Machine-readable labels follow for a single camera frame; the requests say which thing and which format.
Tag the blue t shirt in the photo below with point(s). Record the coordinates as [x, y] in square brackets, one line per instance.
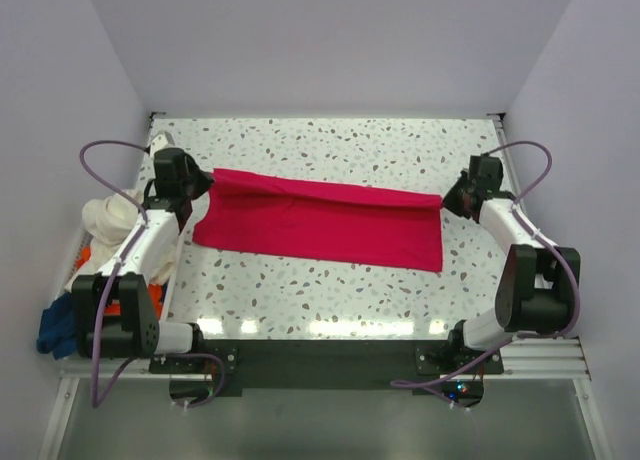
[57, 330]

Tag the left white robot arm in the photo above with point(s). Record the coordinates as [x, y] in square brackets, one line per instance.
[153, 232]

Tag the cream t shirt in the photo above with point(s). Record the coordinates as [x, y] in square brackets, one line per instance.
[109, 221]

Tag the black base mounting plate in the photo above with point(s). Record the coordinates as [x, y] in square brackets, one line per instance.
[313, 364]

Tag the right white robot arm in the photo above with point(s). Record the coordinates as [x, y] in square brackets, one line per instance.
[538, 291]

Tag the magenta t shirt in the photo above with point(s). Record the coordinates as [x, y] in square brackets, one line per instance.
[253, 213]

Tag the orange t shirt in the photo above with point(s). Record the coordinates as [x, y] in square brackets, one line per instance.
[86, 266]

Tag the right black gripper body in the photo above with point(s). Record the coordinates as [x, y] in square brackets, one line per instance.
[458, 198]

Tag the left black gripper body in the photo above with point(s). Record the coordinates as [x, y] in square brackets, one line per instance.
[195, 181]

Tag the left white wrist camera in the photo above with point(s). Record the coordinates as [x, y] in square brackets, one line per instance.
[162, 140]

